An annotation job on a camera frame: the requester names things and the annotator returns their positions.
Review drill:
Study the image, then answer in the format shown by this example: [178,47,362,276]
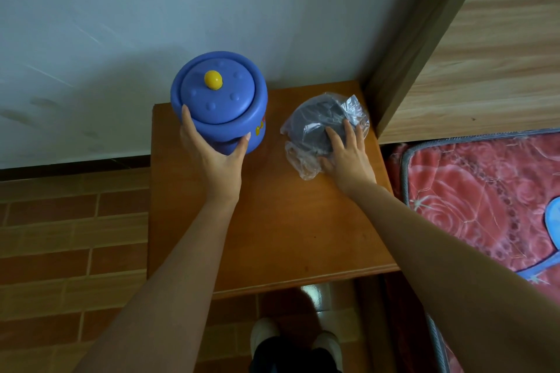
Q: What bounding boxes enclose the person's left forearm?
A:
[73,193,243,373]

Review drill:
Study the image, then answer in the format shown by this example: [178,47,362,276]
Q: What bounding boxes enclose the person's white shoe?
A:
[311,330,344,372]
[250,318,281,357]

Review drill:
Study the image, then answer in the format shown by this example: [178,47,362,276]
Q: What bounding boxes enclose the person's black trousers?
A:
[248,337,343,373]

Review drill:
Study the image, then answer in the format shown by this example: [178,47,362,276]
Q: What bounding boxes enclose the blue plastic jar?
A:
[170,51,269,156]

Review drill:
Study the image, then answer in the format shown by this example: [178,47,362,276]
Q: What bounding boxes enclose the person's right forearm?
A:
[348,180,560,373]

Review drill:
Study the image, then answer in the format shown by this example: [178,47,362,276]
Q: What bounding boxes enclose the person's right hand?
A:
[318,119,378,197]

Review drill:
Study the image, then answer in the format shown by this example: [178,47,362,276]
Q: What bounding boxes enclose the light wooden cabinet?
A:
[378,0,560,145]

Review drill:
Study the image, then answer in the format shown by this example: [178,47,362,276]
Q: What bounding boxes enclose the red floral quilt grey trim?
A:
[387,129,560,373]

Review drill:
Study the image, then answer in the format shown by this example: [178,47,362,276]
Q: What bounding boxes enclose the dark grey round object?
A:
[290,95,351,156]

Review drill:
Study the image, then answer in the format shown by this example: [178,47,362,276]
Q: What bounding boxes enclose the person's left hand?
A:
[179,104,252,206]

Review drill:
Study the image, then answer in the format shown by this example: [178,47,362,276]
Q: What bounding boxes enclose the blue lid with yellow knob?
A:
[180,57,256,125]

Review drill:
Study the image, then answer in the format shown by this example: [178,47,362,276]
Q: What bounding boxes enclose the clear plastic bag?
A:
[280,92,371,181]

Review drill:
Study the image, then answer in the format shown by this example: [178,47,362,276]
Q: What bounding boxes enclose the person's right white shoe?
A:
[311,330,344,372]

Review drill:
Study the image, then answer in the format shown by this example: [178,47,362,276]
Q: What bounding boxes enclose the small brown wooden table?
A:
[146,80,400,301]

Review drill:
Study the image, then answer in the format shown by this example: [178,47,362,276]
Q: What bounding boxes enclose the person's left white shoe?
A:
[250,318,281,357]

